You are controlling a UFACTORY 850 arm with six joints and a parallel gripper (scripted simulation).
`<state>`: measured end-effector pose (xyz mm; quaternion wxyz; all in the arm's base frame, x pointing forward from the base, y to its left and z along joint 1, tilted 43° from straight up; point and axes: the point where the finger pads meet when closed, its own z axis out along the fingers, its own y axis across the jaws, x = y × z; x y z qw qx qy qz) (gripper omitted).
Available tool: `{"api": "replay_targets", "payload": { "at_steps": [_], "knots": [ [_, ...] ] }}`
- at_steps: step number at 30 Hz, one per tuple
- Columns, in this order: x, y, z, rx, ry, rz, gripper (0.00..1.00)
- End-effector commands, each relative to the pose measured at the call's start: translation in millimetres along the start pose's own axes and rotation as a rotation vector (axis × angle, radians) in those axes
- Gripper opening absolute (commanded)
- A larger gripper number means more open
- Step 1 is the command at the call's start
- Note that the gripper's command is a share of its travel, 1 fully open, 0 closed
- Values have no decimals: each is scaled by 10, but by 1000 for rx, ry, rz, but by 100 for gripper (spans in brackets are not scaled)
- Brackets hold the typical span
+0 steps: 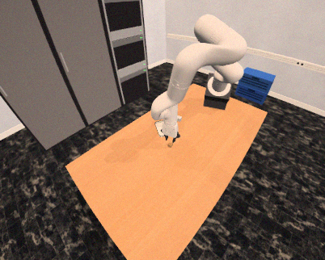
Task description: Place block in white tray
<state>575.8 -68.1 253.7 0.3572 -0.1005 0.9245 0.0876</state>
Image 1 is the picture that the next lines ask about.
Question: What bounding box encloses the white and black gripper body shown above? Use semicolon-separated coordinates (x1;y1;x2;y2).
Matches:
162;123;179;138

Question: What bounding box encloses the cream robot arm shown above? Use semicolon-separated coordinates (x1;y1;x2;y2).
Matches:
151;15;247;126

